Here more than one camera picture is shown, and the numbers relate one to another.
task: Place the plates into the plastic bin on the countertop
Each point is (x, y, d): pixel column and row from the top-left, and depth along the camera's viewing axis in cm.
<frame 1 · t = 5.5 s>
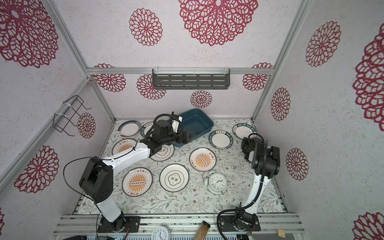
left hand: (189, 135, 84), fingers open
right hand: (244, 134, 105), fingers open
teal plastic bin: (196, 121, 122), on the table
plain green-rim plate: (129, 128, 116), on the table
green Hao Wei plate middle: (221, 139, 109), on the table
green Hao Wei plate right: (242, 130, 115), on the table
white flower-pattern plate upper: (167, 154, 102), on the table
orange sunburst plate centre: (202, 159, 99), on the table
orange sunburst plate front: (136, 181, 89), on the table
white flower-pattern plate lower: (174, 177, 91), on the table
white alarm clock: (215, 183, 85), point 4 cm above the table

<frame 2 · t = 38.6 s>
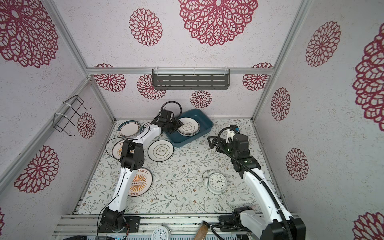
left hand: (181, 126, 108), fingers open
right hand: (214, 137, 77), fingers open
white flower-pattern plate lower: (191, 127, 115), point 3 cm above the table
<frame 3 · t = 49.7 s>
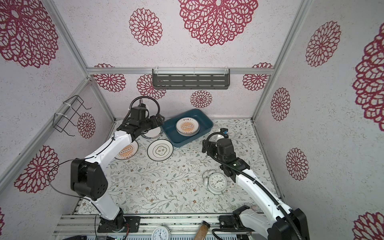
left hand: (158, 122, 89), fingers open
right hand: (210, 140, 79), fingers open
orange sunburst plate front: (187, 126, 115), point 3 cm above the table
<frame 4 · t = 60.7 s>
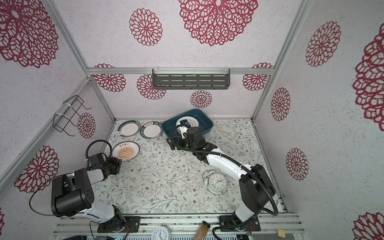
left hand: (122, 160, 95), fingers closed
right hand: (173, 135, 81), fingers open
white flower-pattern plate upper: (192, 118, 119), point 4 cm above the table
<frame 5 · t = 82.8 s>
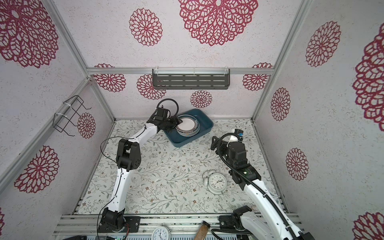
left hand: (179, 125, 106), fingers open
right hand: (220, 137, 75), fingers open
plain green-rim plate: (190, 123, 114), point 5 cm above the table
